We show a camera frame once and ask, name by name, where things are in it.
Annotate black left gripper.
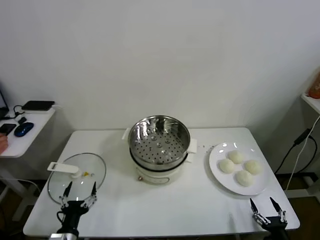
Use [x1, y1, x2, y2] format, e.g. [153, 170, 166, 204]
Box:
[56, 181, 98, 235]

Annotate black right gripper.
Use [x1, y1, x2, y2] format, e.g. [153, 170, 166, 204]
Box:
[249, 196, 288, 240]

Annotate white steamed baozi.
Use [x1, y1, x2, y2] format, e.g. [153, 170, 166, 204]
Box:
[235, 170, 254, 187]
[227, 149, 245, 165]
[218, 158, 236, 174]
[243, 159, 264, 175]

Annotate perforated steel steamer basket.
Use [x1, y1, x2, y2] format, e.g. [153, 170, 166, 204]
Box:
[121, 114, 199, 166]

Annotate bare person hand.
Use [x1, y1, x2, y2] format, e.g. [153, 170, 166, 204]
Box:
[0, 133, 10, 155]

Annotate white round plate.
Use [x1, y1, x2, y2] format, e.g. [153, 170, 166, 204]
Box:
[208, 142, 271, 196]

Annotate white side desk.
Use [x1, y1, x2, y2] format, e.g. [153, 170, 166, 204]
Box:
[0, 106, 57, 222]

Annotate white electric cooker base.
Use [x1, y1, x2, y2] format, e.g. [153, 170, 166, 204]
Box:
[129, 147, 195, 185]

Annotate blue computer mouse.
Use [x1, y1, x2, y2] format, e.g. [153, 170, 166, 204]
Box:
[13, 122, 35, 138]

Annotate black flat box device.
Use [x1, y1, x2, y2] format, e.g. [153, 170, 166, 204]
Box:
[21, 100, 56, 111]

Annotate black smartphone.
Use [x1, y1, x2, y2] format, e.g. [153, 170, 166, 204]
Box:
[0, 123, 17, 135]

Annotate white shelf board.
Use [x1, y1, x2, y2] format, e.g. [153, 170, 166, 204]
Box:
[300, 92, 320, 116]

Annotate black laptop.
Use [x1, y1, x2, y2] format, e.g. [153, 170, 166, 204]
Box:
[0, 82, 10, 118]

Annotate orange plastic bag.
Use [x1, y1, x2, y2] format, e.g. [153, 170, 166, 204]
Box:
[307, 73, 320, 99]

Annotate glass lid with white handle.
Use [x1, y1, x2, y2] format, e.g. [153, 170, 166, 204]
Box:
[46, 152, 107, 206]

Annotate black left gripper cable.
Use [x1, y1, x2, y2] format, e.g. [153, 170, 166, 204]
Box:
[56, 211, 67, 228]

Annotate white hanging cable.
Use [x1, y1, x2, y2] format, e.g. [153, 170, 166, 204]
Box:
[284, 124, 320, 193]

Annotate white floor cable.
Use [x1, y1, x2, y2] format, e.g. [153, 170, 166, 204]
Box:
[0, 176, 41, 198]

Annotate black power cable with adapter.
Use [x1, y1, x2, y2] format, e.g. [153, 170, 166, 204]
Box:
[274, 127, 318, 175]

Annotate black desk cable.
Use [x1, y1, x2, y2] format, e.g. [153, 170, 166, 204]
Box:
[12, 104, 26, 118]

